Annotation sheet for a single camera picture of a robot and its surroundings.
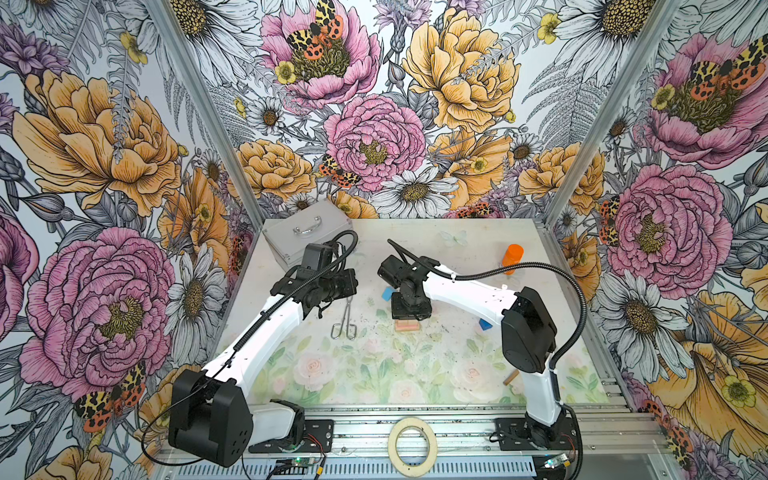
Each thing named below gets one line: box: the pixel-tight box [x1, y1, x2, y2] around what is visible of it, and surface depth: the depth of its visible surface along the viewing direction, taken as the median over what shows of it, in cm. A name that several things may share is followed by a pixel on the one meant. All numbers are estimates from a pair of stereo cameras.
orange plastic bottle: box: [502, 244, 524, 275], surface depth 104 cm
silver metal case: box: [262, 199, 353, 271], surface depth 101 cm
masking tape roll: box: [388, 417, 438, 478], surface depth 71 cm
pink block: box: [395, 319, 419, 331], surface depth 93 cm
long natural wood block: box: [394, 324, 421, 332], surface depth 93 cm
